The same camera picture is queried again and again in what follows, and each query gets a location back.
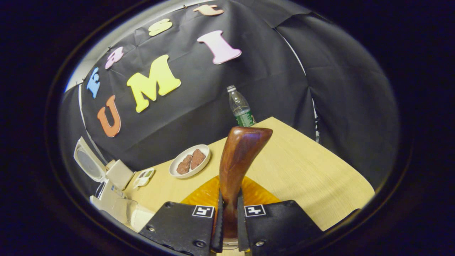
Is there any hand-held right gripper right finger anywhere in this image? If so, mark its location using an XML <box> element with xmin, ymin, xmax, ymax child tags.
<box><xmin>236</xmin><ymin>176</ymin><xmax>324</xmax><ymax>251</ymax></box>

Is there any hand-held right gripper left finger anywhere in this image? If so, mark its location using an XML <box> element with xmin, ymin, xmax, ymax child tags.
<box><xmin>139</xmin><ymin>175</ymin><xmax>228</xmax><ymax>256</ymax></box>

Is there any white rice container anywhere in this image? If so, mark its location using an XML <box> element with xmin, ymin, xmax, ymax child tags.
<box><xmin>131</xmin><ymin>210</ymin><xmax>157</xmax><ymax>232</ymax></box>

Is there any brown wooden spoon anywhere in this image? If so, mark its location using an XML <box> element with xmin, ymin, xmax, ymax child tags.
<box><xmin>219</xmin><ymin>126</ymin><xmax>273</xmax><ymax>246</ymax></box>

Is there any white rice cooker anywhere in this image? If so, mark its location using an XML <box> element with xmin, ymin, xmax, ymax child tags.
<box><xmin>74</xmin><ymin>137</ymin><xmax>139</xmax><ymax>221</ymax></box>

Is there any white round plate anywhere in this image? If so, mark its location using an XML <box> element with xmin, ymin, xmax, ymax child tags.
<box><xmin>169</xmin><ymin>144</ymin><xmax>211</xmax><ymax>179</ymax></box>

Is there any white divided grain tray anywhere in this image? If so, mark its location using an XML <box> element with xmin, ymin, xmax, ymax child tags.
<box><xmin>133</xmin><ymin>168</ymin><xmax>155</xmax><ymax>189</ymax></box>

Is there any brown meat piece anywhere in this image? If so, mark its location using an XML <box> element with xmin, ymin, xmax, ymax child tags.
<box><xmin>177</xmin><ymin>154</ymin><xmax>193</xmax><ymax>175</ymax></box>
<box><xmin>190</xmin><ymin>149</ymin><xmax>206</xmax><ymax>170</ymax></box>

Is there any clear plastic water bottle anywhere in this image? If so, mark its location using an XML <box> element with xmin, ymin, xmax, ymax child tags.
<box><xmin>227</xmin><ymin>85</ymin><xmax>256</xmax><ymax>127</ymax></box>

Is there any black backdrop cloth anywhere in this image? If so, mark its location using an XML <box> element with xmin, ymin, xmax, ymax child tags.
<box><xmin>59</xmin><ymin>0</ymin><xmax>400</xmax><ymax>192</ymax></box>

